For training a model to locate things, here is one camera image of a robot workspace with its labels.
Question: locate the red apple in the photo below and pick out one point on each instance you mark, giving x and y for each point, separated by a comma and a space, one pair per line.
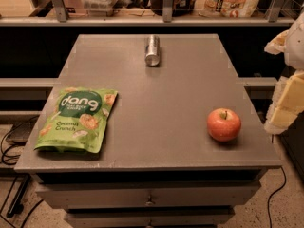
223, 124

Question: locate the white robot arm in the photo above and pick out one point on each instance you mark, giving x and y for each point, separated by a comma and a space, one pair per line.
291, 43

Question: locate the metal shelf rail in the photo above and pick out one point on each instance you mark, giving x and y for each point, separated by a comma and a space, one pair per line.
135, 13

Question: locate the snack bag on shelf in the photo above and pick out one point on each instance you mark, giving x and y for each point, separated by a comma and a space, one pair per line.
226, 8

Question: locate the grey cabinet lower drawer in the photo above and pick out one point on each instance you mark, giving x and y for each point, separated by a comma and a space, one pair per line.
144, 218

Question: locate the clear plastic container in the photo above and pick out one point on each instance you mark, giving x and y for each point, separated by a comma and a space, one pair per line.
101, 8

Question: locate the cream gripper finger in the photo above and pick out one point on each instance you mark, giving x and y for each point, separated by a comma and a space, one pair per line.
287, 103

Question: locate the silver redbull can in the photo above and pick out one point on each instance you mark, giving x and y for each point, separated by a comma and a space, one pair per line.
152, 50

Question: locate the grey cabinet drawer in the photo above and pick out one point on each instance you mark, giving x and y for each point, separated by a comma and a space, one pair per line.
144, 218
140, 195

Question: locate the grey cabinet upper drawer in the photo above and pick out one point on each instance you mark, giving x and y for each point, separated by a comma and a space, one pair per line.
140, 195

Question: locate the green dang chips bag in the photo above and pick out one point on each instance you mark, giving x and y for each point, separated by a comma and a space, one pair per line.
78, 121

